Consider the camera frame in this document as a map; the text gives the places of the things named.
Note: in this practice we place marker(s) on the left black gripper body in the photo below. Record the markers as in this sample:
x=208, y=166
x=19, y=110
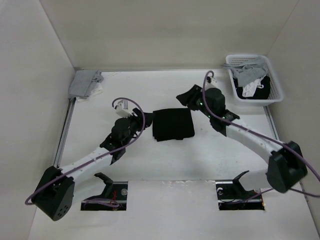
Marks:
x=135, y=125

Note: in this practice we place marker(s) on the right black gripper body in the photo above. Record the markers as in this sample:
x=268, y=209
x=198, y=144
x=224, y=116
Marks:
x=208, y=114

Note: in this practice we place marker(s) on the black tank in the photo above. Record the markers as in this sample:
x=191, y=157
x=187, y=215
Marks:
x=260, y=94
x=172, y=124

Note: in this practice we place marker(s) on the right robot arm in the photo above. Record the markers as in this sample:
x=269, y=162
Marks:
x=284, y=166

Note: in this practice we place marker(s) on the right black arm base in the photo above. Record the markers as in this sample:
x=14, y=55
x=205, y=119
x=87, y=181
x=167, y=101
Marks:
x=231, y=196

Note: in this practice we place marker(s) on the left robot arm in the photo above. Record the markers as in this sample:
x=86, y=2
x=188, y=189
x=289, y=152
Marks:
x=54, y=194

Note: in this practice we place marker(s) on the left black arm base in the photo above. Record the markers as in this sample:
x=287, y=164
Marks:
x=112, y=198

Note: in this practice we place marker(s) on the white tank top in basket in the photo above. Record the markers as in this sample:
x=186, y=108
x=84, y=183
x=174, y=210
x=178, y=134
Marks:
x=250, y=89

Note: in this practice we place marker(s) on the folded white tank top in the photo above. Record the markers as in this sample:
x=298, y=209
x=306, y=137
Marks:
x=98, y=89

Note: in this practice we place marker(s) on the black tank top in basket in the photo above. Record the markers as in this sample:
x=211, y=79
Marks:
x=260, y=94

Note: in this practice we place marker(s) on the grey tank top in basket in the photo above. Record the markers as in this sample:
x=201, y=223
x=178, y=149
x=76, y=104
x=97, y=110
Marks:
x=248, y=71

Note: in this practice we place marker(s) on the folded grey tank top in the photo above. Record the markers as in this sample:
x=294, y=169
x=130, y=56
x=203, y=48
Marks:
x=84, y=82

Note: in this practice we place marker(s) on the white plastic laundry basket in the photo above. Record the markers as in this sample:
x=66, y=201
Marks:
x=275, y=94

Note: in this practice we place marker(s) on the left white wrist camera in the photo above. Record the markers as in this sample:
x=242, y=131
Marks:
x=122, y=109

